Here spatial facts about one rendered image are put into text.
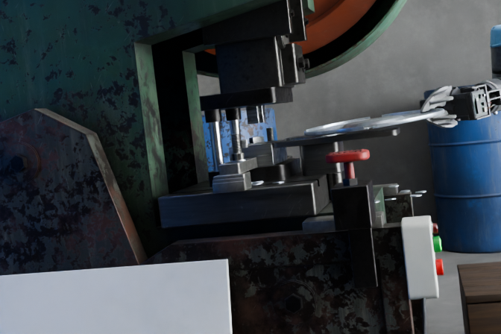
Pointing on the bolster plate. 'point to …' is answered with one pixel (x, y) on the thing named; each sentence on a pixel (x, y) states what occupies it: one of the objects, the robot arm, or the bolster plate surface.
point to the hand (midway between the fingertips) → (422, 112)
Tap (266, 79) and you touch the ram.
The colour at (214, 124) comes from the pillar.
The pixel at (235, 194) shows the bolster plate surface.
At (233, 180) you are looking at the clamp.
